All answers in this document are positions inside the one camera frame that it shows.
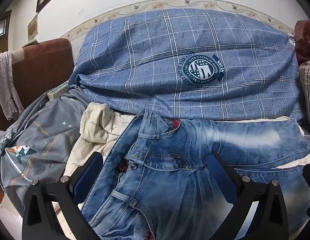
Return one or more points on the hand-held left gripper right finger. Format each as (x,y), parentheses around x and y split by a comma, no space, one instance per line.
(220,167)

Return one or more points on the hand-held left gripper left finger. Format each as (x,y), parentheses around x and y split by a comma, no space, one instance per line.
(91,172)

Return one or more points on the blue denim pants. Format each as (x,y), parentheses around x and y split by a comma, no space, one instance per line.
(170,180)

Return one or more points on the cream leaf-print blanket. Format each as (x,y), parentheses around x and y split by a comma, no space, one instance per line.
(99,130)

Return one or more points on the grey star-print quilt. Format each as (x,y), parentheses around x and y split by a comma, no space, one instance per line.
(44,135)

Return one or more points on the patterned cardboard box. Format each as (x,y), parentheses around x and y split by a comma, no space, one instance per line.
(57,92)

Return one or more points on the striped beige pillow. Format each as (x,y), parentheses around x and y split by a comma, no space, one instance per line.
(309,92)

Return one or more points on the brown headboard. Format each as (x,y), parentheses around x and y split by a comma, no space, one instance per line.
(44,67)

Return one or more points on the grey hanging cloth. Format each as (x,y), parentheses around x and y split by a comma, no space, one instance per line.
(5,85)

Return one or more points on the blue plaid quilt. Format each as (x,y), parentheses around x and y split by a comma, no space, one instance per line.
(170,55)

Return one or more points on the brown leather bag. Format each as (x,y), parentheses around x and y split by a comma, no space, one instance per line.
(305,42)

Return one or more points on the small unframed picture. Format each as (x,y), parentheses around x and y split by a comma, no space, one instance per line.
(33,27)

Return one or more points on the small dark picture frame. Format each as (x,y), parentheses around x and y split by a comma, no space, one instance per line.
(2,26)

